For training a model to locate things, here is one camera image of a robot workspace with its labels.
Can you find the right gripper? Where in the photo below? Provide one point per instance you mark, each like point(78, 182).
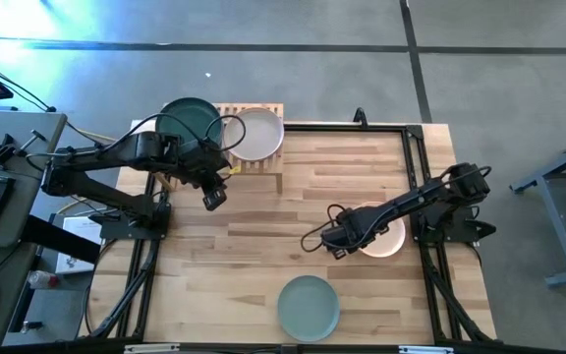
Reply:
point(352, 228)

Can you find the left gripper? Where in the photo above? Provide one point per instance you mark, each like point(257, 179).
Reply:
point(199, 164)

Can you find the pale peach plate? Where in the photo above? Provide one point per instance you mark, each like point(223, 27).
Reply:
point(391, 243)

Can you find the sage green plate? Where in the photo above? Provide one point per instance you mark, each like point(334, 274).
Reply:
point(308, 308)

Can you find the beige plate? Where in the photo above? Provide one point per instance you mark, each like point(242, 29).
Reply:
point(258, 135)

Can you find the dark green plate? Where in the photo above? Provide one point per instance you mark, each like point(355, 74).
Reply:
point(189, 115)

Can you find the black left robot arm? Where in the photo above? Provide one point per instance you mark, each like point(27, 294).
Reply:
point(116, 155)

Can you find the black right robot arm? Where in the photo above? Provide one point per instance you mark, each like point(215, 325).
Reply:
point(411, 201)

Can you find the wooden slatted shelf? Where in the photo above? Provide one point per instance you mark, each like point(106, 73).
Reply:
point(268, 167)

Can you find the yellow tag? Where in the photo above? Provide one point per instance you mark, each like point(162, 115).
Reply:
point(234, 169)

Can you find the black table clip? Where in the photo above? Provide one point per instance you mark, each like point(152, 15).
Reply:
point(360, 117)

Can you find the white edge strip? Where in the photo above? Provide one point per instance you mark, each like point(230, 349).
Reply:
point(425, 350)
point(150, 348)

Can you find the black diagonal beam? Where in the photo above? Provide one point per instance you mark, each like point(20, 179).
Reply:
point(62, 243)

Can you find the white paper box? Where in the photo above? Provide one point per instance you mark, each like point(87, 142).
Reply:
point(69, 264)

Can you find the clear plastic bottle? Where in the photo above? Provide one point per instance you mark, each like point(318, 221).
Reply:
point(42, 280)

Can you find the small black item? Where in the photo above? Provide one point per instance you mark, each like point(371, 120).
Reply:
point(31, 325)

